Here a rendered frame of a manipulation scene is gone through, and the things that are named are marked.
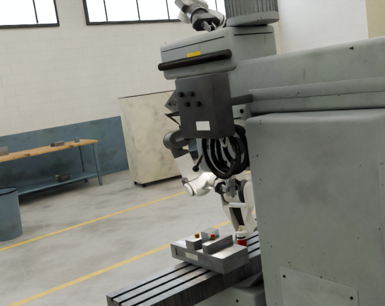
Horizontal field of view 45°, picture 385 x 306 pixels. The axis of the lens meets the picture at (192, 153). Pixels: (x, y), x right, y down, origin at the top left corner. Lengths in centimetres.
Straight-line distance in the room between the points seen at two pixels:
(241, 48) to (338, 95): 47
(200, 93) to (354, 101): 48
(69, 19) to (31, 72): 138
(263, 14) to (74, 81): 830
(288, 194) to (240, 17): 67
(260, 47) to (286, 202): 64
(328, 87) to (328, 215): 39
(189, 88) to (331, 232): 64
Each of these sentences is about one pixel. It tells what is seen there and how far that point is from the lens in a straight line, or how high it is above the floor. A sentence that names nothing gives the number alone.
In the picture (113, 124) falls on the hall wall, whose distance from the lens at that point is 1020.
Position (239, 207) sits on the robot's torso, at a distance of 284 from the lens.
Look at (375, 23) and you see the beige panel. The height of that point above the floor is 193.
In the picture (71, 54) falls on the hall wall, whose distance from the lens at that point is 994.
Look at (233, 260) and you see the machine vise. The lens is 196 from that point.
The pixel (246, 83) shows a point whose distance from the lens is 174.
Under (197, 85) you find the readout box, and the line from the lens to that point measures 154.
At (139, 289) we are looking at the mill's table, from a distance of 193.
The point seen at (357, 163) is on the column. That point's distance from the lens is 134.
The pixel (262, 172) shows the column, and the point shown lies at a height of 138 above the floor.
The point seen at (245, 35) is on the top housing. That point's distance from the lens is 182.
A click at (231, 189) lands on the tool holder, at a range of 206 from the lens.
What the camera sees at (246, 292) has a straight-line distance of 197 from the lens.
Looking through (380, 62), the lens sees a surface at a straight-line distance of 141.
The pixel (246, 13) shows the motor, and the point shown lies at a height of 192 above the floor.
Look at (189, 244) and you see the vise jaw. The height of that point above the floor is 102.
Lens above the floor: 171
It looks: 9 degrees down
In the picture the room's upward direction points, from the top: 8 degrees counter-clockwise
